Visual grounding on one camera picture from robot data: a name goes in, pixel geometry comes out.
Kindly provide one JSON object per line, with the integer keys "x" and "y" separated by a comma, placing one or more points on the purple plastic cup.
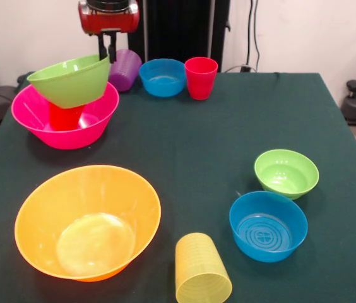
{"x": 126, "y": 72}

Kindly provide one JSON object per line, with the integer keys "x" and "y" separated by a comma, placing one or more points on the crimson pink plastic cup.
{"x": 200, "y": 79}

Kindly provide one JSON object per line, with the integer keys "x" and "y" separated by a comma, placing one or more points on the blue plastic bowl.
{"x": 162, "y": 77}
{"x": 268, "y": 230}

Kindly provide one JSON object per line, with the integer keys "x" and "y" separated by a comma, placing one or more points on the large pink plastic bowl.
{"x": 96, "y": 126}

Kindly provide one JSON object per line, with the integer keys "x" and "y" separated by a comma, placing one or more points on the yellow plastic cup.
{"x": 197, "y": 262}

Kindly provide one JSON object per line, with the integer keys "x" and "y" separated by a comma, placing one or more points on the red plastic cup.
{"x": 64, "y": 118}

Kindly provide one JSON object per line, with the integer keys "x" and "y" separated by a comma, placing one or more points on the small green plastic bowl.
{"x": 287, "y": 175}

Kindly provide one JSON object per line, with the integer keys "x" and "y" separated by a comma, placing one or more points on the large green plastic bowl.
{"x": 70, "y": 85}

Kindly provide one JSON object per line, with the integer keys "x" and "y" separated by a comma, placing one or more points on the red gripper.
{"x": 108, "y": 22}

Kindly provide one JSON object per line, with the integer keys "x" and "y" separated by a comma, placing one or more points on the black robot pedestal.
{"x": 178, "y": 31}

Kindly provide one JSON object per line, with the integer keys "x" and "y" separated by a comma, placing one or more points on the dark green table cloth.
{"x": 307, "y": 252}

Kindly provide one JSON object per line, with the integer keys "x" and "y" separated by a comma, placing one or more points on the orange plastic bowl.
{"x": 86, "y": 221}

